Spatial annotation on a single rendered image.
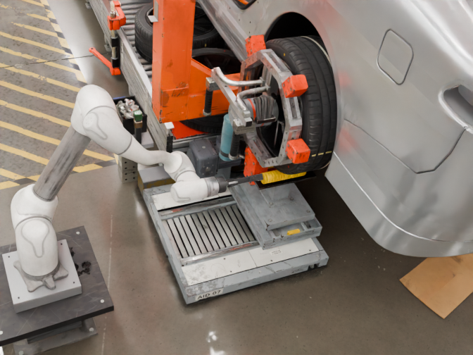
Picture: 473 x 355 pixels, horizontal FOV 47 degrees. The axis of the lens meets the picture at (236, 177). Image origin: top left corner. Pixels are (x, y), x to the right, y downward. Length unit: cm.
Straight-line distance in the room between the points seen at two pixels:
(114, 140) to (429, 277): 200
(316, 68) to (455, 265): 156
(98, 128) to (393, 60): 109
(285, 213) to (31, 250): 138
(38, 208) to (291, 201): 139
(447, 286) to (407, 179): 138
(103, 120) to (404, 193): 114
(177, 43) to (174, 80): 22
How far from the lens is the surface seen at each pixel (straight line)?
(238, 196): 319
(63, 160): 236
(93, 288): 258
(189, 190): 246
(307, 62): 249
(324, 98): 246
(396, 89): 205
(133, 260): 305
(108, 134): 210
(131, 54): 390
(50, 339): 280
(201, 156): 305
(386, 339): 301
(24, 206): 251
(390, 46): 205
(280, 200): 311
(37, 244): 238
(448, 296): 332
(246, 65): 277
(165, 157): 245
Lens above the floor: 239
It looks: 42 degrees down
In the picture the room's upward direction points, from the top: 9 degrees clockwise
